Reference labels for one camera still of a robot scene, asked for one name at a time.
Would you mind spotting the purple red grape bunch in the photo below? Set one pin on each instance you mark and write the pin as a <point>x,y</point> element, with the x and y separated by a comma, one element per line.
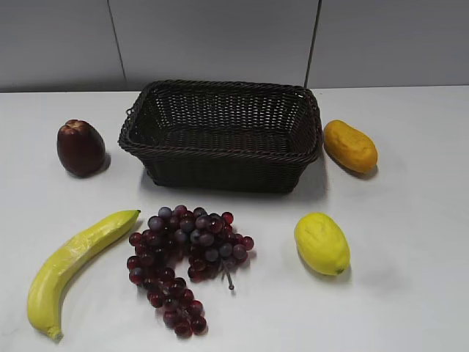
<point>181,246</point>

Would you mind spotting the dark red apple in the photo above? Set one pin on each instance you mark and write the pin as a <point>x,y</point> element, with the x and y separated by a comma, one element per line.
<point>81,149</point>

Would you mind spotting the yellow banana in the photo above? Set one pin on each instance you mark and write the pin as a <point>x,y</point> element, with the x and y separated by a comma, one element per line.
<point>44,301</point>

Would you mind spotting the orange yellow mango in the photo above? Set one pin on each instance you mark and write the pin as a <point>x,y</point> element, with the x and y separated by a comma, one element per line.
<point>350,147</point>

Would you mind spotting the black woven wicker basket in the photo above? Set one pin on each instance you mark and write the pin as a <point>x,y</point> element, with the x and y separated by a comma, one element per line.
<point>224,135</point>

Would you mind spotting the yellow lemon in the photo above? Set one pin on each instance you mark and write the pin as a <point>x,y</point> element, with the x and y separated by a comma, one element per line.
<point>322,244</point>

